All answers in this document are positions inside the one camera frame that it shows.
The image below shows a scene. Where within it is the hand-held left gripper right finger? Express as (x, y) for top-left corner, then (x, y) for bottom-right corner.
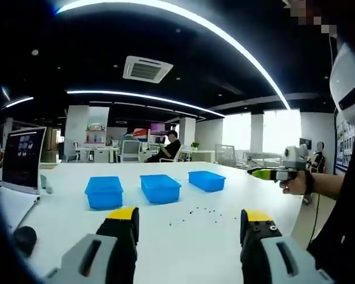
(240, 208), (335, 284)

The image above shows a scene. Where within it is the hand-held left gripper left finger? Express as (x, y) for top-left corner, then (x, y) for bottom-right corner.
(46, 206), (140, 284)

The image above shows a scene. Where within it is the blue plastic bin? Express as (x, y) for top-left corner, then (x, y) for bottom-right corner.
(188, 170), (227, 193)
(139, 174), (182, 205)
(84, 176), (124, 211)

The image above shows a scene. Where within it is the person's right hand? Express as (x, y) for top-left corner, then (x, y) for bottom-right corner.
(279, 171), (311, 196)

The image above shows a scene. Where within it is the long curved ceiling light strip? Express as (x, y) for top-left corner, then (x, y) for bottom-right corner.
(55, 0), (291, 110)

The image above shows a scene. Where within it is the person's dark clothing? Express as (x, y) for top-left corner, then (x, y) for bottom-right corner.
(306, 118), (355, 284)

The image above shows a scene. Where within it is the white office desk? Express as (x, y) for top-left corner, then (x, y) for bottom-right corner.
(73, 146), (121, 163)

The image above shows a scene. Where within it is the white mesh office chair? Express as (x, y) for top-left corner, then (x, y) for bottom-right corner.
(118, 139), (143, 163)

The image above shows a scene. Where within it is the black computer mouse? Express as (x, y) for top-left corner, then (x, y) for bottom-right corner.
(13, 225), (38, 258)

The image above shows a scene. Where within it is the white worn chest device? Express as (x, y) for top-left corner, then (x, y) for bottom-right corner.
(329, 42), (355, 124)

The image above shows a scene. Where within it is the colourful display shelf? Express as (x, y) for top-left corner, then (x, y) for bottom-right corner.
(85, 124), (107, 146)

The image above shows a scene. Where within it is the silver laptop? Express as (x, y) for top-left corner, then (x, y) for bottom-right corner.
(0, 126), (47, 237)

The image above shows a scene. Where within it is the white ceiling air vent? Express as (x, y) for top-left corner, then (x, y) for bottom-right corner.
(122, 55), (174, 84)

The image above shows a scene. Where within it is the short ceiling light strip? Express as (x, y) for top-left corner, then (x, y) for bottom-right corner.
(0, 96), (35, 111)

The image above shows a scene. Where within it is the black wrist strap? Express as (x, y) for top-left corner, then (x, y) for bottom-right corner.
(305, 171), (315, 195)

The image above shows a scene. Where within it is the wall photo board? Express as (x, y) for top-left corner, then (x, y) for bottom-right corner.
(334, 114), (355, 172)

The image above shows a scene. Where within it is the thin black cable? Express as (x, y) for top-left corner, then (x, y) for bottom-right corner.
(309, 193), (322, 246)

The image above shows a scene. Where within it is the purple wall screen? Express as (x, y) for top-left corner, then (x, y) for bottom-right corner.
(150, 122), (166, 135)

